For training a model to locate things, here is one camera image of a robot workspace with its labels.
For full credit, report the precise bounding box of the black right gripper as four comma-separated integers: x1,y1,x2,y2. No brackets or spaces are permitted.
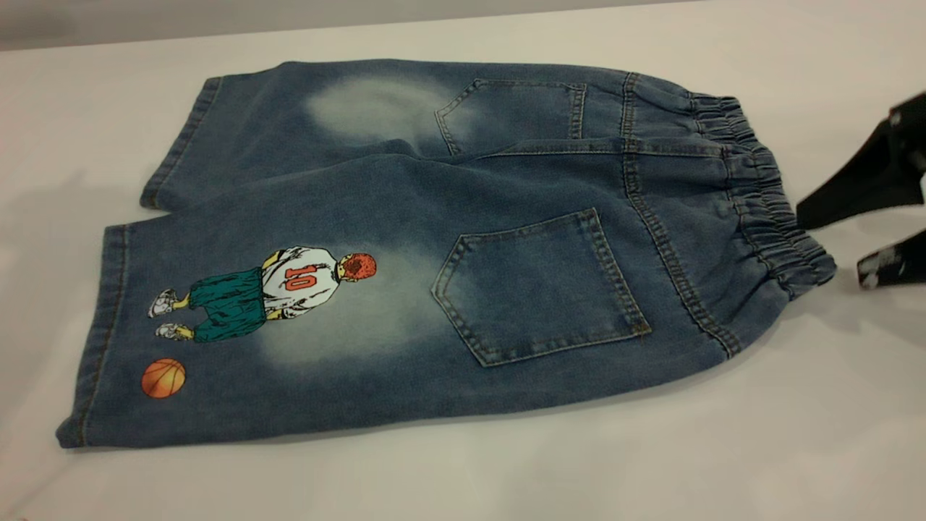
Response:
796,90,926,290

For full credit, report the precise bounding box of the blue denim shorts basketball print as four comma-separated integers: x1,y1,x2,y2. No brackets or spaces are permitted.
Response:
55,59,838,449

